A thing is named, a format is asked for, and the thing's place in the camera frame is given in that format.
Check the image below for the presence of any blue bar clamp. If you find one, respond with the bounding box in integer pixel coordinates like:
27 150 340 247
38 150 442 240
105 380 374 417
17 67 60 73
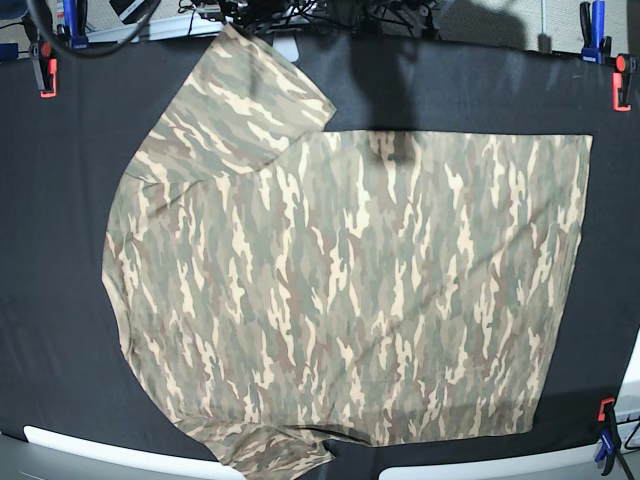
57 0 89 50
579 1 611 64

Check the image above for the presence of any camouflage t-shirt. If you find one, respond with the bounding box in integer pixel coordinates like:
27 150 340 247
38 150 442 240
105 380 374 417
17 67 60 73
102 25 592 479

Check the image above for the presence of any orange black clamp far right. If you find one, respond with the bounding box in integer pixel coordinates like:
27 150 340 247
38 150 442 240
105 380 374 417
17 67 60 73
612 54 637 112

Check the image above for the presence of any orange black clamp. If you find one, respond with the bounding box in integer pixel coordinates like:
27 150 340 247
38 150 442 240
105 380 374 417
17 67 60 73
612 54 637 112
29 40 57 98

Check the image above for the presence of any black table cloth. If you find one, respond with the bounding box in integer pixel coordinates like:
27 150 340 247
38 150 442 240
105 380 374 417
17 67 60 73
1 35 639 479

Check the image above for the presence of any blue bar clamp far left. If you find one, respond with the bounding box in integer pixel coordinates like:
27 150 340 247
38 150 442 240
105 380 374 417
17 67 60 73
57 0 89 50

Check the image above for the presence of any orange black clamp far left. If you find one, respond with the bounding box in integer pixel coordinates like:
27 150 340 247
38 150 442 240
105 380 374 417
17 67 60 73
29 40 57 98

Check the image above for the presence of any blue bar clamp far right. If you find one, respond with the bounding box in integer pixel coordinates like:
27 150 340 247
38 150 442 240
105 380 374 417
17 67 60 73
579 1 611 64

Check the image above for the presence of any blue orange clamp near right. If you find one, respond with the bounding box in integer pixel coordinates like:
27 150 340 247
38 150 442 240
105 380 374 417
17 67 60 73
594 397 621 477

